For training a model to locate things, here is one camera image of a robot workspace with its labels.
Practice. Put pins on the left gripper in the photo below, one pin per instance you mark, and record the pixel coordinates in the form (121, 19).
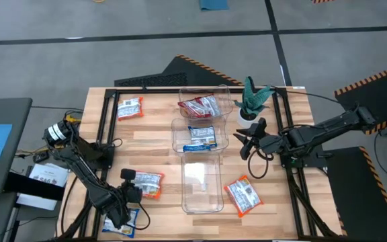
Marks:
(131, 193)

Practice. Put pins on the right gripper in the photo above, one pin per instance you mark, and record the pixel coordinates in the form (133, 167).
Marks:
(260, 139)

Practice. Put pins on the orange Maruchan ramen pack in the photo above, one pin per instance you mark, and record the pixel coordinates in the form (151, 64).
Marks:
(130, 108)
(151, 185)
(243, 196)

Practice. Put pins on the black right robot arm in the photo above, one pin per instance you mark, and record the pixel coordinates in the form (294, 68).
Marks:
(331, 124)

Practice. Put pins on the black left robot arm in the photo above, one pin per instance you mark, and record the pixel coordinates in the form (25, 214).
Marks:
(86, 174)

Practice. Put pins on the white plant pot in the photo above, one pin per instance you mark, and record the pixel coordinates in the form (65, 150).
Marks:
(244, 119)

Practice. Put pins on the teal artificial plant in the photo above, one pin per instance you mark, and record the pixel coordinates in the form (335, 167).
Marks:
(254, 97)

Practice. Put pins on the clear plastic bin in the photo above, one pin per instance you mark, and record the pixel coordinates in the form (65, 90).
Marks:
(180, 134)
(223, 92)
(202, 188)

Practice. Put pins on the white printed paper sheet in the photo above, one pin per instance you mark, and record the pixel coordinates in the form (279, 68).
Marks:
(49, 174)

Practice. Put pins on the yellow plug connector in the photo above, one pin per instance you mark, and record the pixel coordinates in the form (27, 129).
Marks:
(72, 118)

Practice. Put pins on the small black device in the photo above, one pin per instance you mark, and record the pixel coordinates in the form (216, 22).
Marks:
(41, 157)

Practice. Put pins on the blue floor mat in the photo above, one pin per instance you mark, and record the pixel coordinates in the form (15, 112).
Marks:
(213, 4)

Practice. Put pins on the black aluminium table frame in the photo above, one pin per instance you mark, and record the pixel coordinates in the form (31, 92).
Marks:
(146, 90)

